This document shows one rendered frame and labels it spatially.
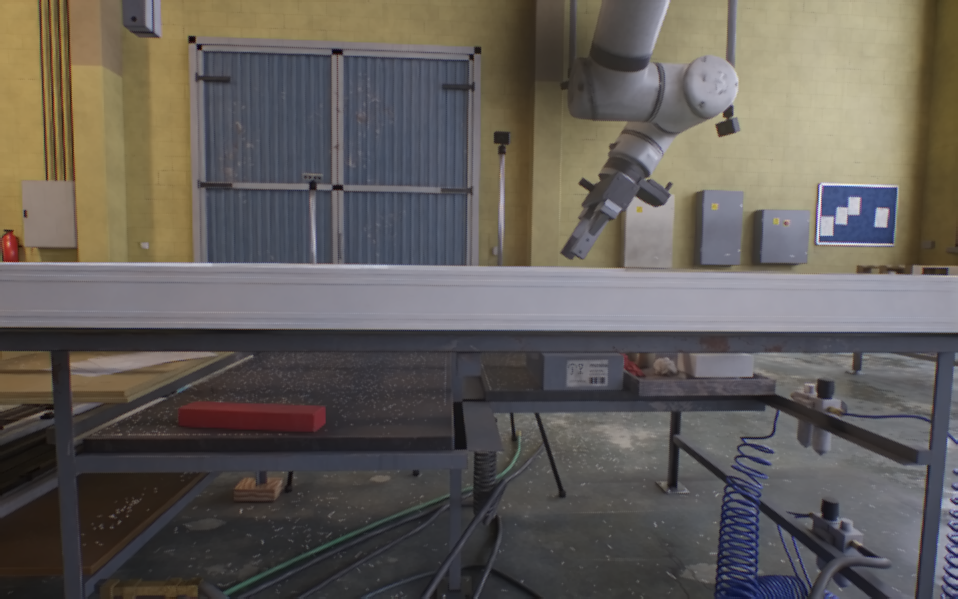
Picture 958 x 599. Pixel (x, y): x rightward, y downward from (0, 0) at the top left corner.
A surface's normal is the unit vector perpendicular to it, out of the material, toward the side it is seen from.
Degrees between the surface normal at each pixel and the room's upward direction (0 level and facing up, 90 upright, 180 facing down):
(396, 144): 90
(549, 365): 90
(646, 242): 90
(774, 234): 90
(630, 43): 137
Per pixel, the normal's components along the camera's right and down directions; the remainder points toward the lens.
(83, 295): 0.06, 0.07
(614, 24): -0.67, 0.54
